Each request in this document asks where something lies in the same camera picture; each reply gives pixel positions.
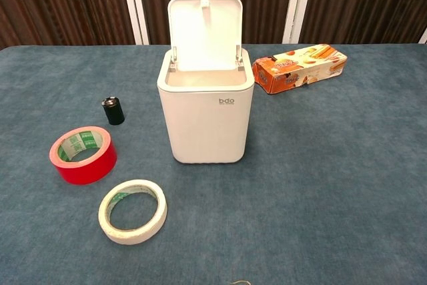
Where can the small black cylinder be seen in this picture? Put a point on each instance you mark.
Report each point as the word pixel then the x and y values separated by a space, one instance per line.
pixel 113 113

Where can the white masking tape roll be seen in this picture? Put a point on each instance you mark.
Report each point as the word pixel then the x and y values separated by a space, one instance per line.
pixel 133 236

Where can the red tape roll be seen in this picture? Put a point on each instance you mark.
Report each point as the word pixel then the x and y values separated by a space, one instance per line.
pixel 86 171

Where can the white flip-lid trash bin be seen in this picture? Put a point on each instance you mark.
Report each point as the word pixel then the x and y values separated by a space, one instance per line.
pixel 205 125

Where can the white partition post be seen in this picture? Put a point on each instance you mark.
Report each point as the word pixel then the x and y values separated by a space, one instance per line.
pixel 423 36
pixel 297 4
pixel 135 4

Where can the orange biscuit box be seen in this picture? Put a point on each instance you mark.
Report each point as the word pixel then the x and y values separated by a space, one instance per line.
pixel 293 71

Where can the blue table cloth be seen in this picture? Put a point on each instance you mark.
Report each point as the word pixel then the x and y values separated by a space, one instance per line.
pixel 300 198

